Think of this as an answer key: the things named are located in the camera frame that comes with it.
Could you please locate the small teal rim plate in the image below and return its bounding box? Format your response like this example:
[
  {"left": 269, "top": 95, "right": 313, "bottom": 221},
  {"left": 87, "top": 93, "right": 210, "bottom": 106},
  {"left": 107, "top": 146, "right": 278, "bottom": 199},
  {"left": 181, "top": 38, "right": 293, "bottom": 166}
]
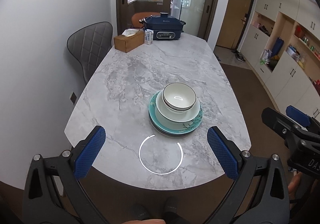
[{"left": 149, "top": 90, "right": 203, "bottom": 133}]

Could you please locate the large white bowl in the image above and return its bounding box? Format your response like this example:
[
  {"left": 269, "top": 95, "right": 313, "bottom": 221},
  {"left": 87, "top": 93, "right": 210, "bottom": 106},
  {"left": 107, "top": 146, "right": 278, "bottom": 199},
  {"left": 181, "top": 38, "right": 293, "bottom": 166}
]
[{"left": 156, "top": 91, "right": 200, "bottom": 123}]

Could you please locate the large teal rim plate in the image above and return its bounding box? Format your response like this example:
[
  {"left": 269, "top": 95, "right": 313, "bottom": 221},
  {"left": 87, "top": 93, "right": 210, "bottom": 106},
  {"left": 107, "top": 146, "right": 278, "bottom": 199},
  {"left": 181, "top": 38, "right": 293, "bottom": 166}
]
[{"left": 149, "top": 110, "right": 203, "bottom": 135}]

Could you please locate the floral cream bowl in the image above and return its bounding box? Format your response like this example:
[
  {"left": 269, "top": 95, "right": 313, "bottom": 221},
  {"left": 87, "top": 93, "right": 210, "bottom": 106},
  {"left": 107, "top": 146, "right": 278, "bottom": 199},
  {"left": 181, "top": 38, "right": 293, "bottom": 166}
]
[{"left": 163, "top": 82, "right": 196, "bottom": 111}]

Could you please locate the medium white bowl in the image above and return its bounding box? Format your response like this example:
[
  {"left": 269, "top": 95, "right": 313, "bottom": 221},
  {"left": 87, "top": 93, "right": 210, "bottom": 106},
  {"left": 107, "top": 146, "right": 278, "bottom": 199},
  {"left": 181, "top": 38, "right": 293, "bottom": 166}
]
[{"left": 162, "top": 93, "right": 196, "bottom": 111}]

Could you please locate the grey rim plate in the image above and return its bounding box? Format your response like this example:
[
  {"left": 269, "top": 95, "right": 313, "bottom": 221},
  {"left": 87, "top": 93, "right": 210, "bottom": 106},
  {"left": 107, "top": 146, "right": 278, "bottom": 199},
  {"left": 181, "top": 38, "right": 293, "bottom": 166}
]
[{"left": 149, "top": 116, "right": 190, "bottom": 138}]

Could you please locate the operator hand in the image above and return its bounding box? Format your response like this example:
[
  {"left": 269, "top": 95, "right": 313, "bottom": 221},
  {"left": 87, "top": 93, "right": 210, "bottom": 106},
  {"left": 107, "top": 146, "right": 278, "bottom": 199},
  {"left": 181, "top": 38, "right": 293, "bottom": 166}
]
[{"left": 288, "top": 172, "right": 302, "bottom": 200}]

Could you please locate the dark sneakers pair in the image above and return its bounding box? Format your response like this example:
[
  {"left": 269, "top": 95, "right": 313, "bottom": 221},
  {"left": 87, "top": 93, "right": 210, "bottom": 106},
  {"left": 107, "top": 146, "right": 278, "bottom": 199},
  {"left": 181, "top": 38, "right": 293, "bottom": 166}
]
[{"left": 231, "top": 50, "right": 246, "bottom": 63}]

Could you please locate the blue bag on shelf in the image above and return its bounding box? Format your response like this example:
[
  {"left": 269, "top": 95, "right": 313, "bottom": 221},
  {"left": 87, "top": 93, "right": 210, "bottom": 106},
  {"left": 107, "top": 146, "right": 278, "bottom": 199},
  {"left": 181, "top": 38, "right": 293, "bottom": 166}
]
[{"left": 271, "top": 37, "right": 284, "bottom": 57}]

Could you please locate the grey quilted chair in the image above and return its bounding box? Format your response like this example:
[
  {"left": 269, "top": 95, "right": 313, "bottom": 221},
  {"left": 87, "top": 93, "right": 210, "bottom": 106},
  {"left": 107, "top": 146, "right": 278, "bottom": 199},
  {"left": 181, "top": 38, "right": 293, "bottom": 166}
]
[{"left": 66, "top": 22, "right": 113, "bottom": 83}]

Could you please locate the wooden tissue box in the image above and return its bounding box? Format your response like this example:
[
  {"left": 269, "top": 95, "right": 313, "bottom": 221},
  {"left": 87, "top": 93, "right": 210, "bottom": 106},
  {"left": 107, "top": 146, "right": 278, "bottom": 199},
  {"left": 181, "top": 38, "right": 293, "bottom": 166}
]
[{"left": 114, "top": 29, "right": 144, "bottom": 53}]

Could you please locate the brown entrance door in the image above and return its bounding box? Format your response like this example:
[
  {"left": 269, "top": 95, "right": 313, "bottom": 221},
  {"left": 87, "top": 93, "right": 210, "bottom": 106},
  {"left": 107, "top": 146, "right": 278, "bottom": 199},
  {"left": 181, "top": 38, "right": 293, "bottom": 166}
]
[{"left": 216, "top": 0, "right": 254, "bottom": 50}]

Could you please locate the small milk carton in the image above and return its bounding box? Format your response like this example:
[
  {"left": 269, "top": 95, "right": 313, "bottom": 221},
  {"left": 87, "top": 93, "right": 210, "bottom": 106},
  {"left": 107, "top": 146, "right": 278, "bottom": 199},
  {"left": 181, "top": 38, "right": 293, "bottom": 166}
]
[{"left": 144, "top": 29, "right": 153, "bottom": 45}]

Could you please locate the orange chair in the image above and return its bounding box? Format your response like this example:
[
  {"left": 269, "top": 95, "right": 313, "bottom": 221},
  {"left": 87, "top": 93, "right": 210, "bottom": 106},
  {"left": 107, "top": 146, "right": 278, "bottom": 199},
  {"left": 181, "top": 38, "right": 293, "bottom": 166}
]
[{"left": 131, "top": 12, "right": 160, "bottom": 29}]

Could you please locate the navy electric cooker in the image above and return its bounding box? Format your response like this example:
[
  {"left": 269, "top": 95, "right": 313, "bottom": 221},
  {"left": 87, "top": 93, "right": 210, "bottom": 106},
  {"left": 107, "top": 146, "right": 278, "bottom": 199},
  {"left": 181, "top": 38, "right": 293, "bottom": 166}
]
[{"left": 139, "top": 12, "right": 186, "bottom": 40}]

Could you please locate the white wall cabinet unit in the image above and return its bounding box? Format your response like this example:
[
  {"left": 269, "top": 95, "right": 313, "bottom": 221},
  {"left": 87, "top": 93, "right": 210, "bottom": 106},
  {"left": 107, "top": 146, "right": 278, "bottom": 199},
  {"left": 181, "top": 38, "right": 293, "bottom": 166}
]
[{"left": 240, "top": 0, "right": 319, "bottom": 119}]

